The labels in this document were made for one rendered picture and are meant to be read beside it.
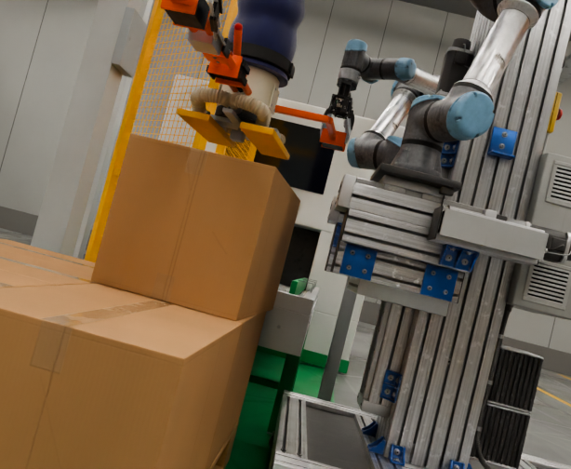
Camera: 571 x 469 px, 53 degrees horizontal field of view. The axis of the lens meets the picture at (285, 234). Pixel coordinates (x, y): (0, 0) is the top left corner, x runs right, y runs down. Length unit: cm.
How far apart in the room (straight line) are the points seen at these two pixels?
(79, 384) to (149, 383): 11
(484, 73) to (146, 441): 121
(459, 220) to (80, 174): 207
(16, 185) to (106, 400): 1152
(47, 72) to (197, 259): 1127
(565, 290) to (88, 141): 227
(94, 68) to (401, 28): 937
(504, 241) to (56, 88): 1141
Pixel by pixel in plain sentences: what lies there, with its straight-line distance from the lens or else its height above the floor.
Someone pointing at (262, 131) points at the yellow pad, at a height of 105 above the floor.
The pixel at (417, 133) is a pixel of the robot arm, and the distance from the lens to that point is 166.
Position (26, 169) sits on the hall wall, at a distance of 1233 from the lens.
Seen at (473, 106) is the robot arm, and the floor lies 122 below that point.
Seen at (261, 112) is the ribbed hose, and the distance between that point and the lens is 162.
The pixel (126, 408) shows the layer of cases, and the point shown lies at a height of 45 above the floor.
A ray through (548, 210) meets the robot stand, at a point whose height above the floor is 106.
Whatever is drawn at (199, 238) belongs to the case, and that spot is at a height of 72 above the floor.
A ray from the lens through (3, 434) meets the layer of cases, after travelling 99.
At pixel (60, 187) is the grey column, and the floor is 80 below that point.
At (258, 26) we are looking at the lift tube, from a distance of 180.
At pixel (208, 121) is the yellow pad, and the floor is 105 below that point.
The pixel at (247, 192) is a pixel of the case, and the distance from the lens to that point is 145.
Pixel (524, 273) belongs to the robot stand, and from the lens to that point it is 183.
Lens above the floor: 72
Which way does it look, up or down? 3 degrees up
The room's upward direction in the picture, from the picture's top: 14 degrees clockwise
